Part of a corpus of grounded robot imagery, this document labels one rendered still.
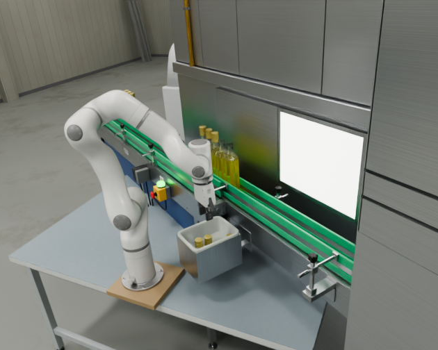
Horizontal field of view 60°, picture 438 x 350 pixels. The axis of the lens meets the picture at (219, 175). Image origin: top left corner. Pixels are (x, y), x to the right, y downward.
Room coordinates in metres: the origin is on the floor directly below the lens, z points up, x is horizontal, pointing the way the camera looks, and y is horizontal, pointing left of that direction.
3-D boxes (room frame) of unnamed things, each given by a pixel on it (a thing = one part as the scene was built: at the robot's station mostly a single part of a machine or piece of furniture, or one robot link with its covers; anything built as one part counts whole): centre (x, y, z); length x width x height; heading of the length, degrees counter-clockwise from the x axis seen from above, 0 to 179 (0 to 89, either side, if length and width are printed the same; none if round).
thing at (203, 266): (1.36, 0.04, 0.92); 0.27 x 0.17 x 0.15; 121
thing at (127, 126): (2.31, 0.45, 1.09); 1.75 x 0.01 x 0.08; 31
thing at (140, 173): (2.07, 0.46, 0.96); 0.08 x 0.08 x 0.08; 31
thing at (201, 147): (1.35, 0.07, 1.35); 0.09 x 0.08 x 0.13; 176
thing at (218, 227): (1.35, 0.06, 0.97); 0.22 x 0.17 x 0.09; 121
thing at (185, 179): (2.27, 0.51, 1.09); 1.75 x 0.01 x 0.08; 31
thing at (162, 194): (1.83, 0.32, 0.96); 0.07 x 0.07 x 0.07; 31
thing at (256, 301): (1.96, 0.08, 0.73); 1.58 x 1.52 x 0.04; 63
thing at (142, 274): (1.38, 0.38, 0.87); 0.19 x 0.19 x 0.18
